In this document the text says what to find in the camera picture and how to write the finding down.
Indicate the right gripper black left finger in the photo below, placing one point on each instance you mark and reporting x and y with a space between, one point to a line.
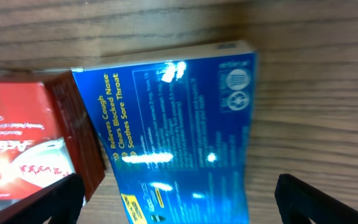
60 202

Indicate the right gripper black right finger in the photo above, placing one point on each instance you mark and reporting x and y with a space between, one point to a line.
301 203

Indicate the red caplets box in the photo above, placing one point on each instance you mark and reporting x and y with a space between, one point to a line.
45 135

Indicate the blue lozenge box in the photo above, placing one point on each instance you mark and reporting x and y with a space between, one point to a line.
175 125

